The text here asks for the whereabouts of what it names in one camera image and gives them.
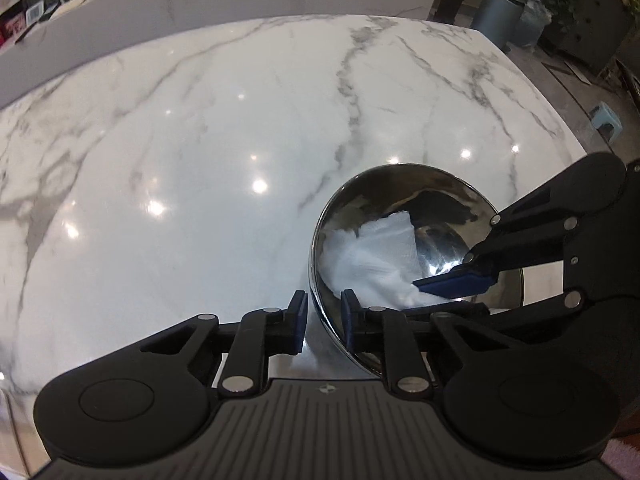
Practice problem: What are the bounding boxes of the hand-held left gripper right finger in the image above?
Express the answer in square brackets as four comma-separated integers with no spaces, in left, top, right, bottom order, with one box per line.
[340,289,507,397]

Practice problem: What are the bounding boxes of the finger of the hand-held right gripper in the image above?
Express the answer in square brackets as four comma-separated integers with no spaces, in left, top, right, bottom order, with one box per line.
[400,287,587,332]
[413,169,583,303]

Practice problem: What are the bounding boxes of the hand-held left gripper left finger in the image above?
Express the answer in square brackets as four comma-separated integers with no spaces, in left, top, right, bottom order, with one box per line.
[141,290,309,394]

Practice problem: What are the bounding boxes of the white cloth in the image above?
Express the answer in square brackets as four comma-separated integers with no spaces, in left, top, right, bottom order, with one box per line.
[320,210,452,311]

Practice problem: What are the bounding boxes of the blue steel bowl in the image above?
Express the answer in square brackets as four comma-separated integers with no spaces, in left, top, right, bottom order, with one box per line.
[309,162,525,379]

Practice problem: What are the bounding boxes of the small light blue stool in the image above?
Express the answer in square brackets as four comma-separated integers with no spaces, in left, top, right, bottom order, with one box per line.
[589,102,624,149]

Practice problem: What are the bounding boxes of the dark planter cabinet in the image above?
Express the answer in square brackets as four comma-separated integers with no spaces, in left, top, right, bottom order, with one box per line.
[544,0,638,70]

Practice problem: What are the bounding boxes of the grey trash can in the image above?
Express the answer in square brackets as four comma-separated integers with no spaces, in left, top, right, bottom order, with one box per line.
[471,0,527,37]

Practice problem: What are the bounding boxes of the white long low cabinet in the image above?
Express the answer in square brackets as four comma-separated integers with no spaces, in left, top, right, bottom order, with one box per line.
[0,0,444,109]

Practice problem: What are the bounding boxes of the red box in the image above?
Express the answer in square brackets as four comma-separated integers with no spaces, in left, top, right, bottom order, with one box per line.
[0,12,27,45]

